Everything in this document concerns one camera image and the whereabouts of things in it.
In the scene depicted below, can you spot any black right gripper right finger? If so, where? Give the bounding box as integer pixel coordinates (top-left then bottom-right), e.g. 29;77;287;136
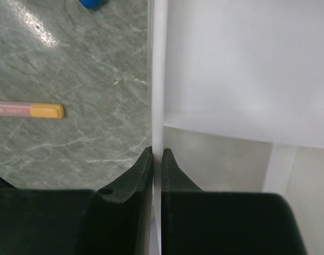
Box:
161;149;306;254

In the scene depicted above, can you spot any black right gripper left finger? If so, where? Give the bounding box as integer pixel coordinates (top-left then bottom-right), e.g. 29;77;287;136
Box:
0;147;153;254

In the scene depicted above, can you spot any white plastic drawer unit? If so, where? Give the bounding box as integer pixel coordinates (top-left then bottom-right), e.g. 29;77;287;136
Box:
148;1;324;254

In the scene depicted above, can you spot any orange cap pink highlighter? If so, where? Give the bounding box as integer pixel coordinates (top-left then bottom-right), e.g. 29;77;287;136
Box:
0;101;64;119

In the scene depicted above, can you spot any blue and grey stamp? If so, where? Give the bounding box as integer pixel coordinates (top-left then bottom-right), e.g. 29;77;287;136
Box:
79;0;109;10

